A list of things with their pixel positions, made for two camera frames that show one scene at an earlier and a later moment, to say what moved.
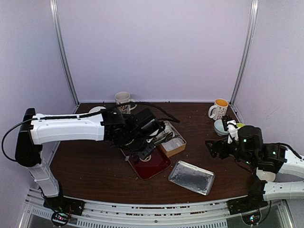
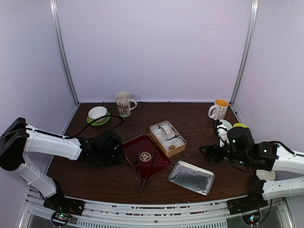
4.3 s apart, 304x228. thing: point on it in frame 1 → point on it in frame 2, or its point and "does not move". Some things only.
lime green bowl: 239,125 does not move
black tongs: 164,137 → 140,189
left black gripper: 144,154 → 120,158
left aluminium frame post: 53,5 does not move
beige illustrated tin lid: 192,177 does not move
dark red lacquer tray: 159,162 does not move
